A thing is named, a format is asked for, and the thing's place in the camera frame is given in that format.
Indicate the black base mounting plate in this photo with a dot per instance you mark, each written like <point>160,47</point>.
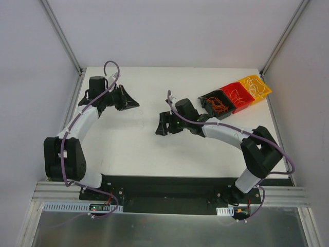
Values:
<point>171,195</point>

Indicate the left white cable duct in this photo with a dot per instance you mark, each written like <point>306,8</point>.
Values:
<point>71,207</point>

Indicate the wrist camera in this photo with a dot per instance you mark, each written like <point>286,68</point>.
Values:
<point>112,78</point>
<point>171,99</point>

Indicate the red plastic bin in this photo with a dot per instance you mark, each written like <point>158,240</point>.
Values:
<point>238,95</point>

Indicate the black plastic bin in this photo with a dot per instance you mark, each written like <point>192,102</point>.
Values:
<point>217,104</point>

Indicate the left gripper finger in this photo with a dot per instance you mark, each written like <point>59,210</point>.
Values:
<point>124,95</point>
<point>129,104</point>

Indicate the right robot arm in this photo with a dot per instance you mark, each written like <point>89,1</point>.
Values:
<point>259,149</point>

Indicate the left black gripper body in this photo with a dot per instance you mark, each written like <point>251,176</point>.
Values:
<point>121,97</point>

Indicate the white cable duct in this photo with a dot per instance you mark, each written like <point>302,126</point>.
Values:
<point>71,207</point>
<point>225,211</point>

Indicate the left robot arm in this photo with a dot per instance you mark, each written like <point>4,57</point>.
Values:
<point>63,154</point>

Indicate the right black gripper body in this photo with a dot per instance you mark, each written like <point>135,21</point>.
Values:
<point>167,122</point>

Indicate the yellow plastic bin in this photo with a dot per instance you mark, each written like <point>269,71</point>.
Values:
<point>255,87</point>

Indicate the aluminium frame post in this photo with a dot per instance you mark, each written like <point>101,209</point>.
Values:
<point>61,35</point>
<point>301,8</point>

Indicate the right white cable duct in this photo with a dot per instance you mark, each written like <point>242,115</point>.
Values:
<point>225,211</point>

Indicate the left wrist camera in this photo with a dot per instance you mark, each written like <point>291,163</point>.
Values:
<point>112,78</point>

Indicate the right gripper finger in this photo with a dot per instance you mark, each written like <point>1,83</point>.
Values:
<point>163,129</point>
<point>165,117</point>

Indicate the left aluminium frame post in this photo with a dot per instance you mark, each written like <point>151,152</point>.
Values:
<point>61,35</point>

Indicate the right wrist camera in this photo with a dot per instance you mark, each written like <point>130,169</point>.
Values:
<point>171,99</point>

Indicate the right aluminium frame post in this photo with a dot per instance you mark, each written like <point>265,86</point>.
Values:
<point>301,8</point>

